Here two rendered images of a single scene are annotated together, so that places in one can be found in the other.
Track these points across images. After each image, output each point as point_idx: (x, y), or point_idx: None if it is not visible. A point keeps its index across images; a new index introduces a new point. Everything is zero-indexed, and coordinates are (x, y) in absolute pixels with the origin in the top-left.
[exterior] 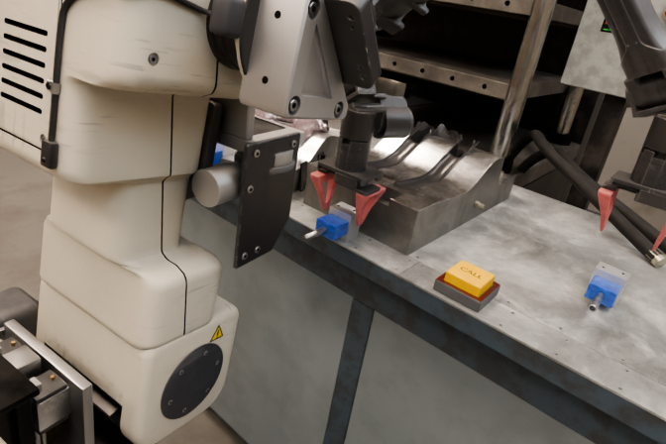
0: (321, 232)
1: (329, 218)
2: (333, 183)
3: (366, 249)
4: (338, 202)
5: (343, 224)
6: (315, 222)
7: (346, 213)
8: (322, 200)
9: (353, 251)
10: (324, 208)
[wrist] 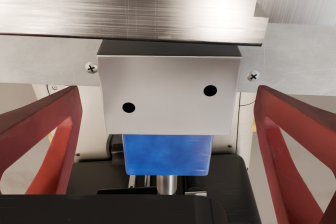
0: (176, 179)
1: (153, 150)
2: (21, 156)
3: (285, 56)
4: (99, 79)
5: (212, 140)
6: (52, 45)
7: (200, 134)
8: (72, 160)
9: (256, 92)
10: (80, 111)
